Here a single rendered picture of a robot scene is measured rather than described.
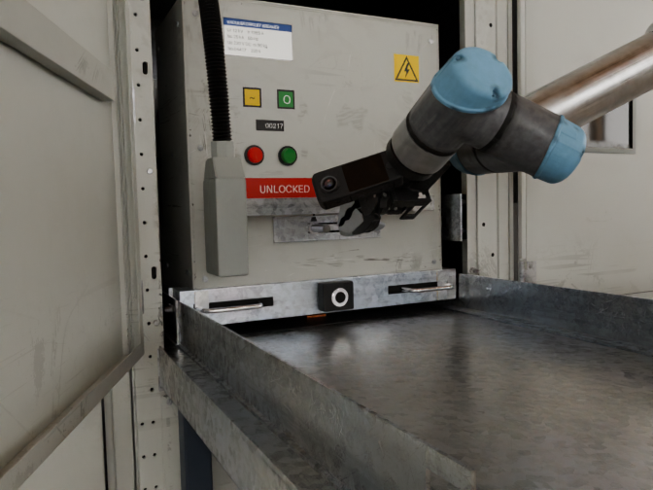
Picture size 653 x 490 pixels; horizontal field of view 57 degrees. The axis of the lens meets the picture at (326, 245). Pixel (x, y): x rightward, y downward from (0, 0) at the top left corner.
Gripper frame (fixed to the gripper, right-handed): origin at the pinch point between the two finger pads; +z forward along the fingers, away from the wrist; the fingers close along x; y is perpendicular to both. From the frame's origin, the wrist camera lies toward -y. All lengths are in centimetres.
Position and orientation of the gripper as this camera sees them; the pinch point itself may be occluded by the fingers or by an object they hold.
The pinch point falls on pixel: (340, 227)
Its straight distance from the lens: 92.0
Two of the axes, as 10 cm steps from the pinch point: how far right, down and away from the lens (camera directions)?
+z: -3.7, 4.6, 8.1
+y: 9.0, -0.4, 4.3
